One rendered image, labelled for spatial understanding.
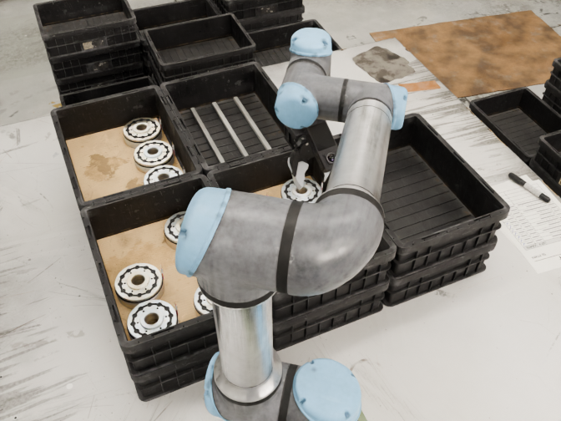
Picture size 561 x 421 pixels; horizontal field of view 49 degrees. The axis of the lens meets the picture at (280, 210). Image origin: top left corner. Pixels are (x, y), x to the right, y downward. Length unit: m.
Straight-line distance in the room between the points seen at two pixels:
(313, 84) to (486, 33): 3.04
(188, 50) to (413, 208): 1.51
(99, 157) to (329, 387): 0.96
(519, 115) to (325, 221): 2.27
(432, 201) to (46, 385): 1.00
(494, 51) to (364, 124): 2.97
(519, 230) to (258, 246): 1.16
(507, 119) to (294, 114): 1.94
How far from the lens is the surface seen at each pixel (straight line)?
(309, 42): 1.12
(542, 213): 1.84
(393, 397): 1.40
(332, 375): 1.08
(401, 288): 1.48
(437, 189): 1.63
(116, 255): 1.47
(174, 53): 2.77
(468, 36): 3.99
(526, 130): 2.86
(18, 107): 3.49
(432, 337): 1.49
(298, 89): 1.04
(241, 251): 0.72
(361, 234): 0.74
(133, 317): 1.32
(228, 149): 1.69
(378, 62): 2.30
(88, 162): 1.72
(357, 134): 0.92
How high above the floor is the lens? 1.92
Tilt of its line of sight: 46 degrees down
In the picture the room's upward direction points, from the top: straight up
